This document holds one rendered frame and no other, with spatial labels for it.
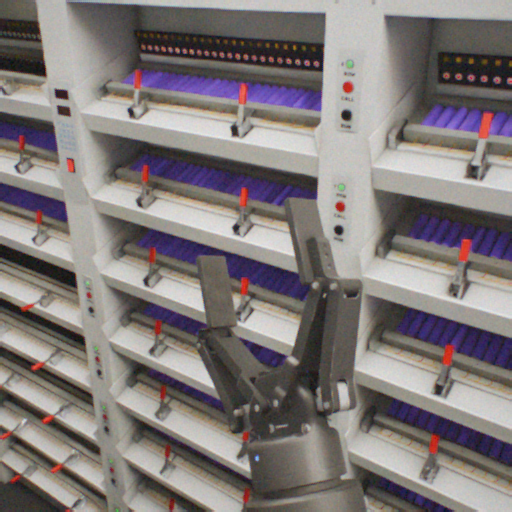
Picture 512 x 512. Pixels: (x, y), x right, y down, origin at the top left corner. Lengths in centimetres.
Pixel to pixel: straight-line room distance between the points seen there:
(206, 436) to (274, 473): 113
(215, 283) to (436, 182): 49
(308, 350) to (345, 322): 4
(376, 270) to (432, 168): 21
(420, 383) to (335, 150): 44
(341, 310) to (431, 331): 79
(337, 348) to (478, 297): 61
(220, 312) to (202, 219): 73
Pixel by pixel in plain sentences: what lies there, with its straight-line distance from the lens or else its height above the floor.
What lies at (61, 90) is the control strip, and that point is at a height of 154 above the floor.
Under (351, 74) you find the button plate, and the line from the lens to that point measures 100.
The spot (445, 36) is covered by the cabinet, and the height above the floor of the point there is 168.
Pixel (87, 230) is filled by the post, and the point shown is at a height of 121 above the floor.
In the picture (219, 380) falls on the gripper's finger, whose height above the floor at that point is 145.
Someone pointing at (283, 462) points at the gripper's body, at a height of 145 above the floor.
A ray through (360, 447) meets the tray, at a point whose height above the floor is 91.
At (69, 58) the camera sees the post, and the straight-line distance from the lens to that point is 144.
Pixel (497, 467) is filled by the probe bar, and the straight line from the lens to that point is 127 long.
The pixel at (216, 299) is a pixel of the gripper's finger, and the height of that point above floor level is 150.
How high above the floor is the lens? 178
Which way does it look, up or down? 26 degrees down
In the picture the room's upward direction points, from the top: straight up
